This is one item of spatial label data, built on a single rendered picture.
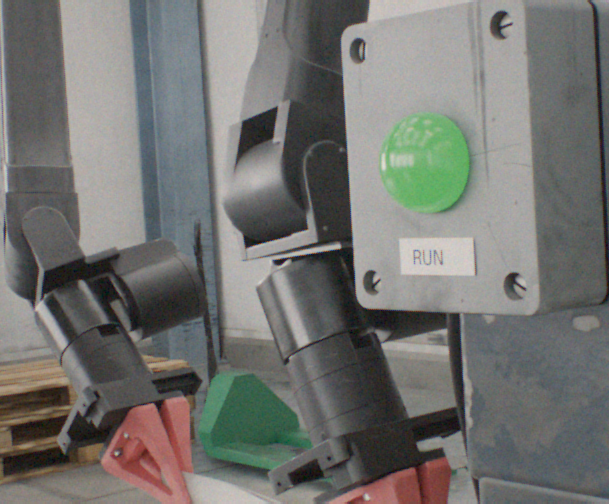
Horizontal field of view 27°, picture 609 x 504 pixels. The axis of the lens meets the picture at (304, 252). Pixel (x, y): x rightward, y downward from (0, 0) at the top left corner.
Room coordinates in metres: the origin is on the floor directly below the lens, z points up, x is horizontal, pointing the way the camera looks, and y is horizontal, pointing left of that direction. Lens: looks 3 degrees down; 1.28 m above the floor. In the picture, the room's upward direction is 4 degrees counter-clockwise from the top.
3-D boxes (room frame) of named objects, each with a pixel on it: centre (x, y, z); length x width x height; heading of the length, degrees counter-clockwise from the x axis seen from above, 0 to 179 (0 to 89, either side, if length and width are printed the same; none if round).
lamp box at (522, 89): (0.39, -0.06, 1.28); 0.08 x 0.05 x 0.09; 41
